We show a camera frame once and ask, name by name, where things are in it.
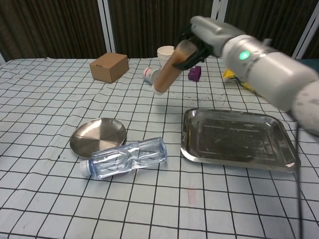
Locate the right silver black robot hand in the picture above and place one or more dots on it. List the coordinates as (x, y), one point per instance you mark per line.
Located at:
(211, 35)

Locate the orange-labelled drink bottle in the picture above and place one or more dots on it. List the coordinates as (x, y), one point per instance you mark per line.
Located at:
(167, 74)

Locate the clear plastic water bottle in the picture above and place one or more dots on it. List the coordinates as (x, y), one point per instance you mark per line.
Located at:
(124, 156)

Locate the purple plastic block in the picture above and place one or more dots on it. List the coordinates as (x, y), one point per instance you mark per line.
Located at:
(195, 74)

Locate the yellow snack bag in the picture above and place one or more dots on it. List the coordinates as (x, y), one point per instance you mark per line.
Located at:
(229, 74)

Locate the white paper cup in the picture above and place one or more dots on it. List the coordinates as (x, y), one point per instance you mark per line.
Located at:
(163, 53)

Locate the small white jar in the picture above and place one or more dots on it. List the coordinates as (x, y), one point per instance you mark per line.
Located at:
(149, 73)

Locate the teal table cover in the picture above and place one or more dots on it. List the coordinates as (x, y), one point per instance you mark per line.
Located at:
(311, 64)

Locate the rectangular steel tray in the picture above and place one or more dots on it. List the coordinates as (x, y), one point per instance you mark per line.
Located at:
(234, 139)

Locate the brown cardboard box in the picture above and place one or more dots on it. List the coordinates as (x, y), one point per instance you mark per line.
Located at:
(108, 67)

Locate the brown folding partition screen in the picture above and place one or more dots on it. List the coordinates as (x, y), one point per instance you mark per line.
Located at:
(62, 25)

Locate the round steel plate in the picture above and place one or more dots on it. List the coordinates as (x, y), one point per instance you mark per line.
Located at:
(94, 137)

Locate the white black checkered tablecloth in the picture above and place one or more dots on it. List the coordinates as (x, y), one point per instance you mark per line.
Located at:
(49, 99)

